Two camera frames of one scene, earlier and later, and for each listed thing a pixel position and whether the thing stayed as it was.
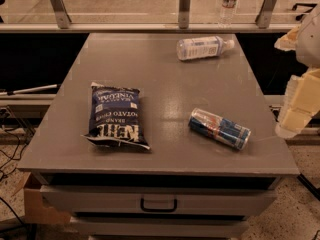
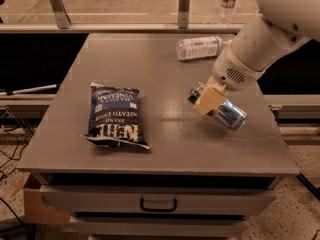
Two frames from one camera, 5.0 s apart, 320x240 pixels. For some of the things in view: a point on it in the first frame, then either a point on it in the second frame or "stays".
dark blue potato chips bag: (115, 117) stays
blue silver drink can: (219, 128) -> (229, 114)
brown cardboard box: (36, 211) stays
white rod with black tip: (29, 89) stays
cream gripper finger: (301, 102) -> (229, 72)
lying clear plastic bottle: (202, 47) stays
